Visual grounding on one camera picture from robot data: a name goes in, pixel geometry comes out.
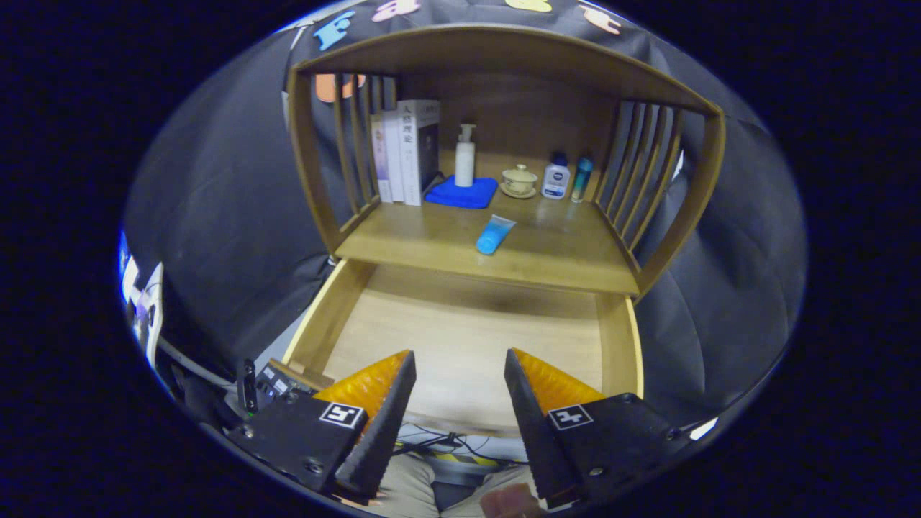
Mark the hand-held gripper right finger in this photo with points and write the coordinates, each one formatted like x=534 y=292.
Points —
x=531 y=424

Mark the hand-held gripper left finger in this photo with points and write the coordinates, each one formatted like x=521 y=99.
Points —
x=378 y=428

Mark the wooden drawer with black knob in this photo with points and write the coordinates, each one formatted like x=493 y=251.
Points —
x=468 y=338

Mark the blue and white tube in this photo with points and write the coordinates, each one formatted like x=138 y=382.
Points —
x=495 y=234

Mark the wooden countertop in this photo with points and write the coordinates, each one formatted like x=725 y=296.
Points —
x=432 y=241

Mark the wooden cabinet with slatted sides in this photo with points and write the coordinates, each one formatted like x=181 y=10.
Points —
x=518 y=101

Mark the black electronic box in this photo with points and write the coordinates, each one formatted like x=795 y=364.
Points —
x=277 y=381

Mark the blue folded cloth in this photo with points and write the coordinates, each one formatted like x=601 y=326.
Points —
x=460 y=196

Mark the beige lidded teacup with saucer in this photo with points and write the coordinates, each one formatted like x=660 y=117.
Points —
x=519 y=181

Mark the white lotion bottle blue cap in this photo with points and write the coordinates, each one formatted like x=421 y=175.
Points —
x=555 y=180

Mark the teal slim bottle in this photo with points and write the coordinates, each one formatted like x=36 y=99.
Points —
x=581 y=180

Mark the white stand with screen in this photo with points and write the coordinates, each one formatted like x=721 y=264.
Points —
x=144 y=302

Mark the pale purple book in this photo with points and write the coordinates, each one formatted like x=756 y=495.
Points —
x=379 y=162

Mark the black backdrop cloth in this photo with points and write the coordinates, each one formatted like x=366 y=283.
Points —
x=216 y=216

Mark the white pump bottle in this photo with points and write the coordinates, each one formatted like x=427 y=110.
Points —
x=465 y=162

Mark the black and white book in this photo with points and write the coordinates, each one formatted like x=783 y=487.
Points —
x=421 y=155

